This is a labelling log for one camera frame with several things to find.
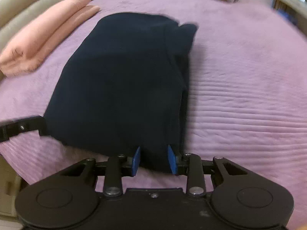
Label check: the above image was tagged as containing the dark navy striped garment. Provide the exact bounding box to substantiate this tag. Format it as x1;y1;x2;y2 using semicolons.
44;12;198;173

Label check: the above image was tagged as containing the folded pink blanket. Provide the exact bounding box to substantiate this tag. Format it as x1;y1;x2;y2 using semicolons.
1;0;100;77

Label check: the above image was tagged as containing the blue white wall desk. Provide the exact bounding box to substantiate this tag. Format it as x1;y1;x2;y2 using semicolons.
272;0;306;35

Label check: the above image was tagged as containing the beige padded headboard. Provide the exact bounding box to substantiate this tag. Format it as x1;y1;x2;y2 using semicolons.
1;0;62;48

